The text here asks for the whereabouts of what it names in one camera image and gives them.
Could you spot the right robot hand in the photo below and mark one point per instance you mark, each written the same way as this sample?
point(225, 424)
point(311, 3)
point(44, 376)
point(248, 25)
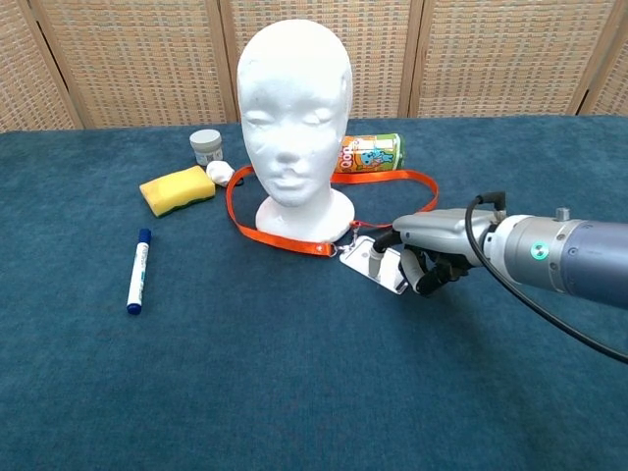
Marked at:
point(441, 230)

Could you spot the white ID badge holder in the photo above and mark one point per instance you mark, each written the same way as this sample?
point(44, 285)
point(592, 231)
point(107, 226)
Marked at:
point(360, 260)

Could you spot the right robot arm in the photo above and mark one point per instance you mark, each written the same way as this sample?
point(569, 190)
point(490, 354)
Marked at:
point(579, 260)

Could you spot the orange green drink can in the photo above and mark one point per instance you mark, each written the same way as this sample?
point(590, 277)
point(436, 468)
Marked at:
point(373, 154)

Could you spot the white foam mannequin head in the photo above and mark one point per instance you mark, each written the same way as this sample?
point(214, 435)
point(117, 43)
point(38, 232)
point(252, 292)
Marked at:
point(294, 98)

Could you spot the blue carpet table cover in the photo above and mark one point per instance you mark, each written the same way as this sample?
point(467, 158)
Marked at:
point(294, 392)

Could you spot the white jar grey lid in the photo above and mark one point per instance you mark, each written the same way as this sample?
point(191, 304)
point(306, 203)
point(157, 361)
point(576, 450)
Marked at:
point(206, 144)

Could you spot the yellow sponge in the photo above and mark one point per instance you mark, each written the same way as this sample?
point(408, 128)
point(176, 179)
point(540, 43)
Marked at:
point(176, 189)

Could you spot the blue white marker pen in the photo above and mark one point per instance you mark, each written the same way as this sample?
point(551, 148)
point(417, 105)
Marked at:
point(139, 272)

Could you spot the woven rattan folding screen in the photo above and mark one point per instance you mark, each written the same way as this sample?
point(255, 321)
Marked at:
point(147, 59)

